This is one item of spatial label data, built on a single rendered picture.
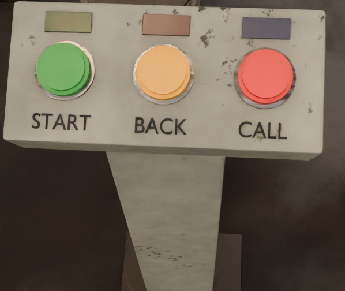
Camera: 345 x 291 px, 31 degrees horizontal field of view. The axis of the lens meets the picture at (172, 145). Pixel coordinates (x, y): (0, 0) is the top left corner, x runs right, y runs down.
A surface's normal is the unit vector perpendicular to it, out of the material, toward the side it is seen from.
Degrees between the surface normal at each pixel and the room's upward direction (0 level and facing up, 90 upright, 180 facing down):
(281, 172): 0
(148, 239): 90
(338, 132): 0
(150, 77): 20
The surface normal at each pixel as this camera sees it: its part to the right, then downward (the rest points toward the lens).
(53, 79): -0.06, -0.12
